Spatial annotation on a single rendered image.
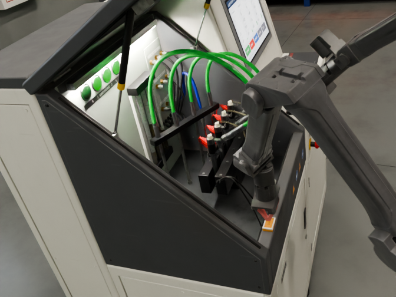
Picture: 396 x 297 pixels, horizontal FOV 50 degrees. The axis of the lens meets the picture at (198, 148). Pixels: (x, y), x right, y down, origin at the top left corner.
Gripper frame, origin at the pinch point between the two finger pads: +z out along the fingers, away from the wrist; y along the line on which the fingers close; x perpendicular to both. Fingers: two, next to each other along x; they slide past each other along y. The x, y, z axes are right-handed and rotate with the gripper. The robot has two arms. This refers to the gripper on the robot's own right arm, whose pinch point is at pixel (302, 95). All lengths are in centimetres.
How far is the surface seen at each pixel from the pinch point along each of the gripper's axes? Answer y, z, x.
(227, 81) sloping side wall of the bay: 22.5, 28.3, -11.2
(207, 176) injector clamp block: 2.1, 35.1, 23.4
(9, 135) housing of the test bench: 52, 37, 64
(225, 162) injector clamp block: 0.8, 33.5, 14.2
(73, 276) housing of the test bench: 10, 84, 64
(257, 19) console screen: 37, 31, -60
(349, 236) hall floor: -82, 89, -63
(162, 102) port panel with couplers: 35, 47, 5
